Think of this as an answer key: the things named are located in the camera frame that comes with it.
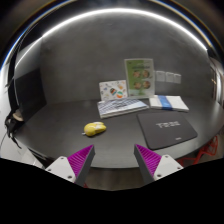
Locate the black mouse pad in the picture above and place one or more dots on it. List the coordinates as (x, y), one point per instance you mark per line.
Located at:
(165, 129)

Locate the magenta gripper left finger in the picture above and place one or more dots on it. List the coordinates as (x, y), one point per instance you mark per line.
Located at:
(75, 167)

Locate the white wall socket panel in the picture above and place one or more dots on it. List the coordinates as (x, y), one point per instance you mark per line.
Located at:
(169, 77)

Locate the white colourful picture card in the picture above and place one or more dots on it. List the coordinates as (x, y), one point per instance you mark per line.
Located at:
(111, 90)

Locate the blue checkered book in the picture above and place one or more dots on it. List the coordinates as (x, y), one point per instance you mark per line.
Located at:
(118, 107)

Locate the red chair frame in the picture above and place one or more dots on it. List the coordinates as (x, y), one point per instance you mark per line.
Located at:
(209, 149)

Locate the green framed picture stand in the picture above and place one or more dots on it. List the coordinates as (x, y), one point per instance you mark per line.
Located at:
(140, 77)

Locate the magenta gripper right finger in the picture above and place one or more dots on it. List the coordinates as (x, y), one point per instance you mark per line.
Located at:
(153, 166)

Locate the white and blue book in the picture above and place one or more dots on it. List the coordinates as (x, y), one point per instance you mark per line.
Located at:
(168, 103)

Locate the black monitor screen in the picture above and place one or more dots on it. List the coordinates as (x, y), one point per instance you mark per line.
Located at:
(30, 94)

